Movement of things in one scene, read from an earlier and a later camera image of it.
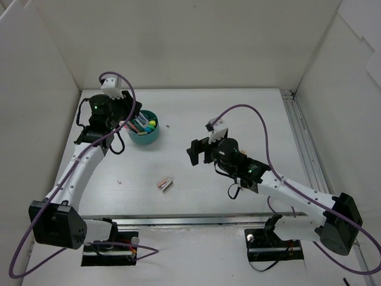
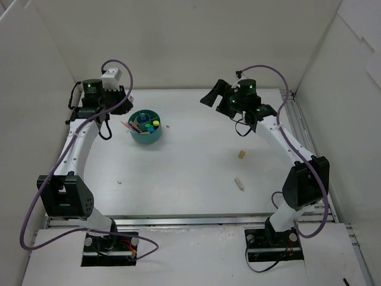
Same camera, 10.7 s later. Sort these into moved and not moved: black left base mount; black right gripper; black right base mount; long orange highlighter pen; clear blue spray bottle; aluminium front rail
Moved: black right gripper; clear blue spray bottle
Not moved: aluminium front rail; black right base mount; long orange highlighter pen; black left base mount
